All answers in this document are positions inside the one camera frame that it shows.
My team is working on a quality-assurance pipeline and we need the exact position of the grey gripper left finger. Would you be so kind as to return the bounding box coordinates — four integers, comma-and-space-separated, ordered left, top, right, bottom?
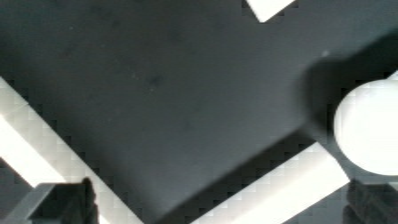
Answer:
16, 179, 98, 224

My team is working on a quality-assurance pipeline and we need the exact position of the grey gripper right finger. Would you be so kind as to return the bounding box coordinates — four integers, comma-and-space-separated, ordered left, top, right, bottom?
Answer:
345, 180, 398, 224

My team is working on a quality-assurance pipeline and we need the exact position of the white lamp bulb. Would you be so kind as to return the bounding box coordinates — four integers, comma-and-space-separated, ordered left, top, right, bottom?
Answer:
334, 80, 398, 176

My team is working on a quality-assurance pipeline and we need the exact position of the white marker sheet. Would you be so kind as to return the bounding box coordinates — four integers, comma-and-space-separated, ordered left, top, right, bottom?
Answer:
245, 0, 295, 23

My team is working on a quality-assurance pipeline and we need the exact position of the white right fence rail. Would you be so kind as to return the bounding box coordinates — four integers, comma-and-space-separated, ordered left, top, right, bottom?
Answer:
192, 142, 350, 224

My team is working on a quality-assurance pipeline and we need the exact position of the white fence rail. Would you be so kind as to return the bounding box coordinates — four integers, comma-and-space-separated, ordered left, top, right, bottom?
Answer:
0, 77, 112, 224
192, 142, 350, 224

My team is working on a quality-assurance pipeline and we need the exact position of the white front fence rail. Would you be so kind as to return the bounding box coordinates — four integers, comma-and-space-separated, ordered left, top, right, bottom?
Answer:
0, 77, 112, 224

